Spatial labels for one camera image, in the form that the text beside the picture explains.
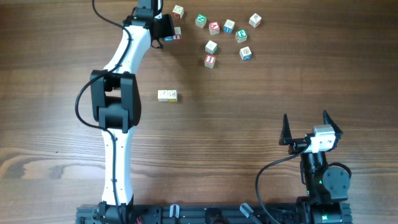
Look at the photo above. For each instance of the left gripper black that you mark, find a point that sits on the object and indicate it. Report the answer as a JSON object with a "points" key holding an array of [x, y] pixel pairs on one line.
{"points": [[170, 29]]}

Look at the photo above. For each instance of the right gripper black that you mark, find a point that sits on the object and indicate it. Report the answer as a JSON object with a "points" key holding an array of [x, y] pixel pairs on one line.
{"points": [[297, 145]]}

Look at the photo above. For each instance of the blue side paired block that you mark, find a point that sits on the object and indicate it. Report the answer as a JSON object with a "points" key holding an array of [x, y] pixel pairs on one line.
{"points": [[168, 39]]}

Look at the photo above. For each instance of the plain cream wooden block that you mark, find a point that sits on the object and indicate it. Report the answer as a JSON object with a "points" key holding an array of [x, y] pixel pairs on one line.
{"points": [[162, 95]]}

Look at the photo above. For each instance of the yellow letter wooden block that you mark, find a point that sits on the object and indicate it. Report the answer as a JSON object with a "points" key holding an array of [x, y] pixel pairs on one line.
{"points": [[172, 96]]}

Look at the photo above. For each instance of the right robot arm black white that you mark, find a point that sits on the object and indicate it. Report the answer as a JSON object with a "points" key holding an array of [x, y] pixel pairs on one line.
{"points": [[327, 183]]}

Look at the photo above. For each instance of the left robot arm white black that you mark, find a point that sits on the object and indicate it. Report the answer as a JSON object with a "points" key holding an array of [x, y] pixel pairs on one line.
{"points": [[116, 107]]}

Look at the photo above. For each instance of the red side paired block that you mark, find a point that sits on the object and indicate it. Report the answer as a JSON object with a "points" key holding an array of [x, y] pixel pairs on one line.
{"points": [[178, 33]]}

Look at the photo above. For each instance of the red trimmed far block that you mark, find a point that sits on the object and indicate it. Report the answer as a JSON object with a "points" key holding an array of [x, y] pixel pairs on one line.
{"points": [[178, 12]]}

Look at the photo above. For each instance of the green letter Z block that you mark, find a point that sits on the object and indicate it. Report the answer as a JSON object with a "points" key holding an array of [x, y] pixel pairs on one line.
{"points": [[200, 21]]}

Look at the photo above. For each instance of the green side plain block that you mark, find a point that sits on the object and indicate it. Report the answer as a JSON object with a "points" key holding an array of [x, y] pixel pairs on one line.
{"points": [[211, 47]]}

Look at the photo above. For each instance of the red letter I block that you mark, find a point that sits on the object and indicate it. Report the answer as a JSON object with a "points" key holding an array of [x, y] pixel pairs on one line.
{"points": [[210, 61]]}

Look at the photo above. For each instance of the blue side wooden block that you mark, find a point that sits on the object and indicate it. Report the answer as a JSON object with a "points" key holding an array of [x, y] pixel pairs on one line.
{"points": [[228, 26]]}

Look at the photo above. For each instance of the green letter J block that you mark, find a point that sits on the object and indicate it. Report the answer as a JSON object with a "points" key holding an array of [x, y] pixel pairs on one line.
{"points": [[241, 35]]}

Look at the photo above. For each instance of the blue picture wooden block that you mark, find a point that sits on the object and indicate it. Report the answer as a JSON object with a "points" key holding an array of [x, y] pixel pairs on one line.
{"points": [[245, 53]]}

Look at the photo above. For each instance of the red picture wooden block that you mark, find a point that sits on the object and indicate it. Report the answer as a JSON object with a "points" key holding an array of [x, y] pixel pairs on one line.
{"points": [[255, 20]]}

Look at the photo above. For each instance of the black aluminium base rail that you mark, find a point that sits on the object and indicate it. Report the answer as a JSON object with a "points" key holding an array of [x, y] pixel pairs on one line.
{"points": [[156, 214]]}

